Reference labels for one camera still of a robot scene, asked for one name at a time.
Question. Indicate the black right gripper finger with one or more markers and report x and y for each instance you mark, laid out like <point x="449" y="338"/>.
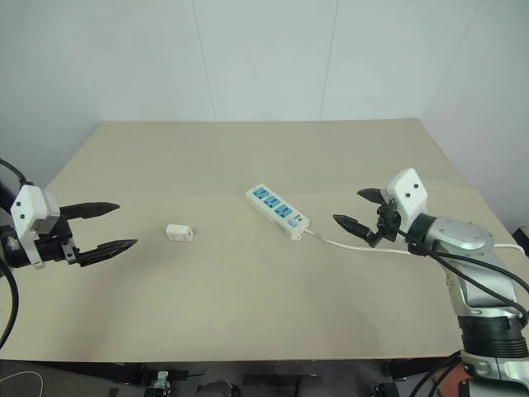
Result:
<point x="351" y="225"/>
<point x="374" y="195"/>

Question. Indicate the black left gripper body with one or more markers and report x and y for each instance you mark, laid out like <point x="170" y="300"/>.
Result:
<point x="55" y="247"/>

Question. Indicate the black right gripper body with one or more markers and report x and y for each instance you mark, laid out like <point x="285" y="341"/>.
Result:
<point x="386" y="225"/>

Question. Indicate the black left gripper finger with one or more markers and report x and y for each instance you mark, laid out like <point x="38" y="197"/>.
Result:
<point x="91" y="209"/>
<point x="105" y="250"/>

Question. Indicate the white plug adapter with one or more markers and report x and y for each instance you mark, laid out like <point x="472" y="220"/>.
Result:
<point x="178" y="232"/>

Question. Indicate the white power strip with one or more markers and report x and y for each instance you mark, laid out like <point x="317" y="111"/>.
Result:
<point x="274" y="209"/>

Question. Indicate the metal table clamp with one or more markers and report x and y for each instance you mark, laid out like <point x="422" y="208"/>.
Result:
<point x="160" y="380"/>

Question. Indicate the orange red object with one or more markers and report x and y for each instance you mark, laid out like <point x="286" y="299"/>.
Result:
<point x="452" y="382"/>

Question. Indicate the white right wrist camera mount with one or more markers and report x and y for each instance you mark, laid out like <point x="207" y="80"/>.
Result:
<point x="409" y="192"/>

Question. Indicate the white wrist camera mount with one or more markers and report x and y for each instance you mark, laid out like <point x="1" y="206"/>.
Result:
<point x="409" y="192"/>
<point x="25" y="207"/>

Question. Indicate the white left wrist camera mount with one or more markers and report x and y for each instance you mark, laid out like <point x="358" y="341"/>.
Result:
<point x="25" y="207"/>

